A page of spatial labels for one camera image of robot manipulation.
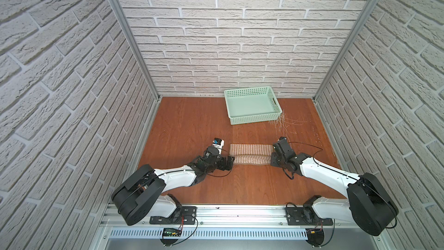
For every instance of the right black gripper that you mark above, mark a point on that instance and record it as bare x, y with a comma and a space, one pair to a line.
277, 158

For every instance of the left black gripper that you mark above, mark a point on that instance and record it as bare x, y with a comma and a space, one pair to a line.
225, 161

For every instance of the striped beige dishcloth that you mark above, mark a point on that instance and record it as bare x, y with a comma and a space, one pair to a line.
251, 154

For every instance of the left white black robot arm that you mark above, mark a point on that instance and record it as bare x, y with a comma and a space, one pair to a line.
141, 194

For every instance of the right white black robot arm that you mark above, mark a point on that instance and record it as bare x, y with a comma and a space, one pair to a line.
366, 202

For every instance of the loose threads pile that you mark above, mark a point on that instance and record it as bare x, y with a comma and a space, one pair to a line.
286, 126

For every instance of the mint green plastic basket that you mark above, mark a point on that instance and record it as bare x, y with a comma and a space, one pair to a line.
252, 105

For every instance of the left green controller board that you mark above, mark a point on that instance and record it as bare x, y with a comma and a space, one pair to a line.
171, 233

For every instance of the right round controller board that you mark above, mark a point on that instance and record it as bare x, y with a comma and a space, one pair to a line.
315, 237

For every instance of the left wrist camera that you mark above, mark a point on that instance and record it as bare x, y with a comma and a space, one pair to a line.
218, 143

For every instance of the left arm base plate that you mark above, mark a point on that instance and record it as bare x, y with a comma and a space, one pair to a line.
184, 215

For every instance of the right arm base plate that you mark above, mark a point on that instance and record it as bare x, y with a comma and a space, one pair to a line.
305, 216

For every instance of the aluminium front rail frame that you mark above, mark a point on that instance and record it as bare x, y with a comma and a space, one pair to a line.
234, 222

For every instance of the right aluminium corner post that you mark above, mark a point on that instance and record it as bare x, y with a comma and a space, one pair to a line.
354, 32

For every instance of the aluminium corner post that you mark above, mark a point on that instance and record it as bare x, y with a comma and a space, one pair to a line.
354, 32
126, 29

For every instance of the left aluminium corner post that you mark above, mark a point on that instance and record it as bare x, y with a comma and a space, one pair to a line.
126, 29

